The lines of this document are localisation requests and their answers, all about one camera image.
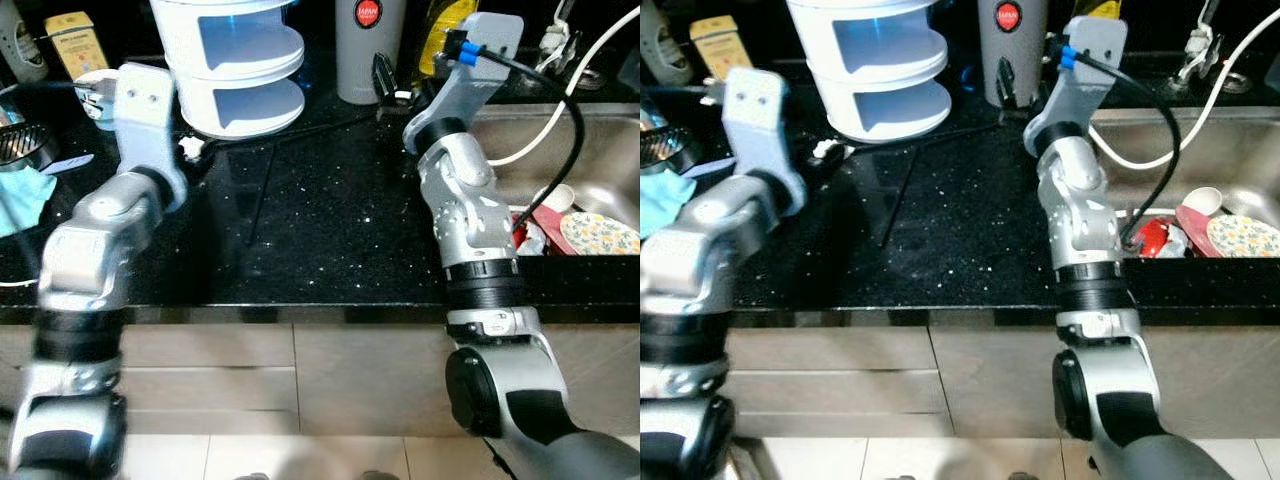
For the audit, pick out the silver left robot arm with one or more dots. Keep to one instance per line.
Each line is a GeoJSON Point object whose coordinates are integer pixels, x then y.
{"type": "Point", "coordinates": [90, 240]}
{"type": "Point", "coordinates": [690, 250]}

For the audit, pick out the red white patterned bowl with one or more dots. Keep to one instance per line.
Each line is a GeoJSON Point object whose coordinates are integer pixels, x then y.
{"type": "Point", "coordinates": [1155, 237]}
{"type": "Point", "coordinates": [525, 235]}

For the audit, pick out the white grey kitchen appliance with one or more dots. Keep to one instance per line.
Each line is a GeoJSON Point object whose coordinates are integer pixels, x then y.
{"type": "Point", "coordinates": [660, 45]}
{"type": "Point", "coordinates": [20, 45]}

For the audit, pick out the light blue cloth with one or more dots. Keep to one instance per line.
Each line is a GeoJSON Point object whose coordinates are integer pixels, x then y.
{"type": "Point", "coordinates": [20, 200]}
{"type": "Point", "coordinates": [665, 200]}

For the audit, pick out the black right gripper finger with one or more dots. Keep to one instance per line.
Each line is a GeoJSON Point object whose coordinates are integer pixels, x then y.
{"type": "Point", "coordinates": [1010, 82]}
{"type": "Point", "coordinates": [386, 78]}

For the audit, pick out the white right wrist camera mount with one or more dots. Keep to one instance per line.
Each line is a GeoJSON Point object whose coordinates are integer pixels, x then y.
{"type": "Point", "coordinates": [470, 80]}
{"type": "Point", "coordinates": [1085, 85]}

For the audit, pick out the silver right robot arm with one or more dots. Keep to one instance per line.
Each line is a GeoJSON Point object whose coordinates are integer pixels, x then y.
{"type": "Point", "coordinates": [1090, 230]}
{"type": "Point", "coordinates": [480, 220]}

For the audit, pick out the grey thermos flask red logo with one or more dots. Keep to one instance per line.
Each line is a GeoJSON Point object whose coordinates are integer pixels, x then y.
{"type": "Point", "coordinates": [370, 60]}
{"type": "Point", "coordinates": [1012, 60]}

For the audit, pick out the chrome sink faucet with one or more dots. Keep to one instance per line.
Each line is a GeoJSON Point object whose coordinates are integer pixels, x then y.
{"type": "Point", "coordinates": [1200, 50]}
{"type": "Point", "coordinates": [558, 45]}

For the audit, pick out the stainless steel sink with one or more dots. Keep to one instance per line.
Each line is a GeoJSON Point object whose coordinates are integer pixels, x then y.
{"type": "Point", "coordinates": [1240, 150]}
{"type": "Point", "coordinates": [600, 150]}

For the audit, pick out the white tiered plastic container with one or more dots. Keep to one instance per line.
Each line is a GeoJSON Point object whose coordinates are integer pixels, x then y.
{"type": "Point", "coordinates": [870, 70]}
{"type": "Point", "coordinates": [230, 70]}

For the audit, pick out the yellow tea box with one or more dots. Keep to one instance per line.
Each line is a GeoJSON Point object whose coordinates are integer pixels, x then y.
{"type": "Point", "coordinates": [78, 45]}
{"type": "Point", "coordinates": [715, 40]}

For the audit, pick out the small blue white utensil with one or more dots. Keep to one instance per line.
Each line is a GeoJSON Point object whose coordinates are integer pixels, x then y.
{"type": "Point", "coordinates": [705, 168]}
{"type": "Point", "coordinates": [70, 162]}

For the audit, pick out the grey cabinet front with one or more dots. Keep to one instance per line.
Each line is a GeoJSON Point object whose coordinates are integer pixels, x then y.
{"type": "Point", "coordinates": [300, 380]}
{"type": "Point", "coordinates": [950, 380]}

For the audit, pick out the yellow cooking oil bottle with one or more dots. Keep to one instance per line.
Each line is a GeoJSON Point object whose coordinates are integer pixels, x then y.
{"type": "Point", "coordinates": [1100, 8]}
{"type": "Point", "coordinates": [440, 35]}

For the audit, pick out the pink rimmed floral plate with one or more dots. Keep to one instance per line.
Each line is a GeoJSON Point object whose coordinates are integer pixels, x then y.
{"type": "Point", "coordinates": [600, 232]}
{"type": "Point", "coordinates": [1240, 235]}

